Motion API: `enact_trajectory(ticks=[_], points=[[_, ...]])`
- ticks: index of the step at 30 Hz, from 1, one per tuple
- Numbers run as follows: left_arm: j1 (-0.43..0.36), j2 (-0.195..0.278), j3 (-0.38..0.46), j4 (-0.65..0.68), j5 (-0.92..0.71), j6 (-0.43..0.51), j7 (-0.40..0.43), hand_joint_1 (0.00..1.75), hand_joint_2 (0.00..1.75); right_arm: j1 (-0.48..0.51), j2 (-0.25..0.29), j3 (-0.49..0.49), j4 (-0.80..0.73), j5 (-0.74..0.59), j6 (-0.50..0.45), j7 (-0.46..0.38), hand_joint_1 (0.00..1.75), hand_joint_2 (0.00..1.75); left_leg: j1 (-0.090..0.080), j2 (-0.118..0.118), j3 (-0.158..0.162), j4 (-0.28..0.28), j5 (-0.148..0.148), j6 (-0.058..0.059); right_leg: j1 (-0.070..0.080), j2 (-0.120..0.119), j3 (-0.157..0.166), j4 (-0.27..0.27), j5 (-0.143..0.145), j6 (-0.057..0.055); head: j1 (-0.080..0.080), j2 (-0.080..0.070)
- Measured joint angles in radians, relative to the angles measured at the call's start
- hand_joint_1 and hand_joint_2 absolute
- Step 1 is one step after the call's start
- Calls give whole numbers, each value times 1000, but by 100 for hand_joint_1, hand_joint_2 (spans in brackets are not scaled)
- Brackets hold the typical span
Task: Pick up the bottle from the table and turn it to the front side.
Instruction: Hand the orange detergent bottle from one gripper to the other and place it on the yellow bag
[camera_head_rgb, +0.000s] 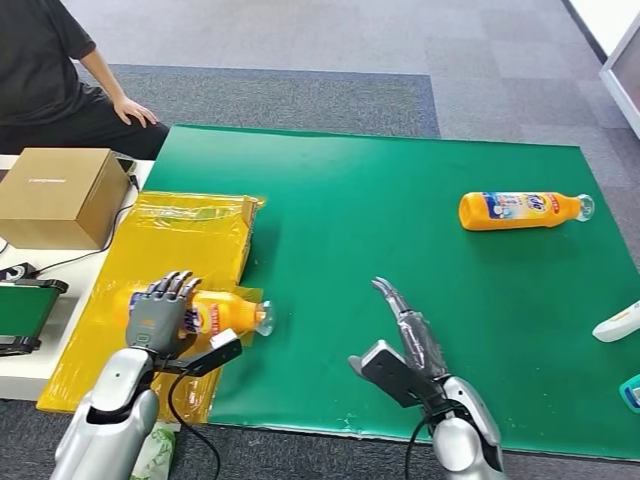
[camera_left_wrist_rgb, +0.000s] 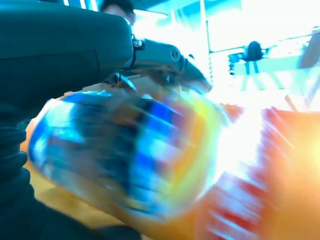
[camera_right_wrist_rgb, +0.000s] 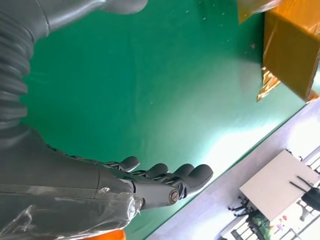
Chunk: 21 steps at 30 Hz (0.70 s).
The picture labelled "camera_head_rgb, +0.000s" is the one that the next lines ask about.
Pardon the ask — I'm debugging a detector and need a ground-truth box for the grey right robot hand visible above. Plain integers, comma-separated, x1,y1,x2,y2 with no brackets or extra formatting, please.
371,276,451,382

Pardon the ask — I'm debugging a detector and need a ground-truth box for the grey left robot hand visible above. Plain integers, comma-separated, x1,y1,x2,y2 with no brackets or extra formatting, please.
125,270,202,359

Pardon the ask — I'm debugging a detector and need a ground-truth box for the orange bottle with purple label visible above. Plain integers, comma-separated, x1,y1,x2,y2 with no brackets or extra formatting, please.
112,288,276,338

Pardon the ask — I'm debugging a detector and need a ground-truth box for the orange bottle with blue label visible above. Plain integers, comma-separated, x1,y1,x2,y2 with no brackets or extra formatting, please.
458,191,596,233

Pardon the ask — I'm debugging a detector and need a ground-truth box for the white plastic bottle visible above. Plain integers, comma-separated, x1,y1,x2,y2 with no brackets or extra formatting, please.
592,301,640,344

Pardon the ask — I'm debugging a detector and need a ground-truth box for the white plastic bag green print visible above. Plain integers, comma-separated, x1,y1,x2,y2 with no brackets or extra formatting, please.
131,423,177,480

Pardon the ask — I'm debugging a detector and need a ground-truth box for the large green table mat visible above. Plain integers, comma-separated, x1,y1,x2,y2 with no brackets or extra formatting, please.
143,124,640,463

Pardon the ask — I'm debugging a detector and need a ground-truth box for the brown cardboard box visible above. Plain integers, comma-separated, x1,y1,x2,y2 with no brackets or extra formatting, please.
0,147,132,252

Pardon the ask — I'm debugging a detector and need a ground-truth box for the black adapter with white logo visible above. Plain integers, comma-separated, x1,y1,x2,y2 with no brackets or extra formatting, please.
0,263,38,283

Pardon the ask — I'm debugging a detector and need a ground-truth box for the person's hand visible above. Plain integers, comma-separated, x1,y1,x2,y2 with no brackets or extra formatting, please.
113,95,158,128

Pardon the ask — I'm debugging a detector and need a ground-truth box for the teal plastic item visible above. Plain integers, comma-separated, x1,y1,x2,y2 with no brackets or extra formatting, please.
620,375,640,416

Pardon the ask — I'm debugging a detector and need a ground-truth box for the person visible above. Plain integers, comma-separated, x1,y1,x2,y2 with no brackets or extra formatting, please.
0,0,170,160

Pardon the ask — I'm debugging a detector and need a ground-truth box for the white framed board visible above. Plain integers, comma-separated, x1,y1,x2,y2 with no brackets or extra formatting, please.
599,13,640,139

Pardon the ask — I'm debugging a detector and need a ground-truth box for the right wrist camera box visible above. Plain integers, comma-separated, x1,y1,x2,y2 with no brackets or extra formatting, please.
348,339,441,409

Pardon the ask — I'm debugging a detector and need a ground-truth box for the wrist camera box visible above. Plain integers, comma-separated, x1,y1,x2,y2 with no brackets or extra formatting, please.
348,339,441,409
159,329,244,379

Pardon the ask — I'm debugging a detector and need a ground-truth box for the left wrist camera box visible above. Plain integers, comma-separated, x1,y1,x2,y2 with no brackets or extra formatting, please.
159,329,244,379

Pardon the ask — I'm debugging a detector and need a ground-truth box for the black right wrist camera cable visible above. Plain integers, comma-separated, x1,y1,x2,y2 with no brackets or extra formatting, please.
404,409,437,480

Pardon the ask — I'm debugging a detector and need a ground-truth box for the thin black power cable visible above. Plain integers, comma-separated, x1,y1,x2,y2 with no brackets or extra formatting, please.
29,174,141,278

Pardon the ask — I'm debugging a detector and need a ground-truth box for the green belt conveyor black frame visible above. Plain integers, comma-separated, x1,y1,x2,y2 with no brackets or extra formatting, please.
0,279,69,358

